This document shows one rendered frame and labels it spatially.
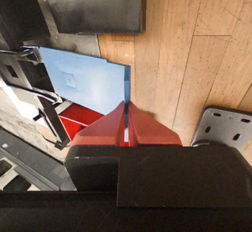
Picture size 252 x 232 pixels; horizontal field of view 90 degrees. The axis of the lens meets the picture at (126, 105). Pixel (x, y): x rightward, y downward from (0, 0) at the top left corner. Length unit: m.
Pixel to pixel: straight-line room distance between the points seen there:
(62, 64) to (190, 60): 0.17
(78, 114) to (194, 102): 0.27
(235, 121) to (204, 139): 0.06
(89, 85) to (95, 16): 0.11
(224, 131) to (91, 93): 0.22
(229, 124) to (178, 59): 0.13
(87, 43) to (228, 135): 0.30
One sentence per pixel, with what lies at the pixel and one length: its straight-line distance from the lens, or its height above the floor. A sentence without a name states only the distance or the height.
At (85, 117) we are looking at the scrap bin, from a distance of 0.34.
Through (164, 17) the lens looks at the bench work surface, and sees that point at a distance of 0.21.
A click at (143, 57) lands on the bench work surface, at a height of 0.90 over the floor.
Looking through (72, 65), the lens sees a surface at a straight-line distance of 0.17.
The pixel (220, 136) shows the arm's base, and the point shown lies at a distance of 0.27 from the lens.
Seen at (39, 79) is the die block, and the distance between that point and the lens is 0.33.
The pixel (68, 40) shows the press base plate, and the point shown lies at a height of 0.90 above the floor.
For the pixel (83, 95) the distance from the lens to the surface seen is 0.18.
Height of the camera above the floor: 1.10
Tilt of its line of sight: 45 degrees down
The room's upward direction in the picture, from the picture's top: 142 degrees counter-clockwise
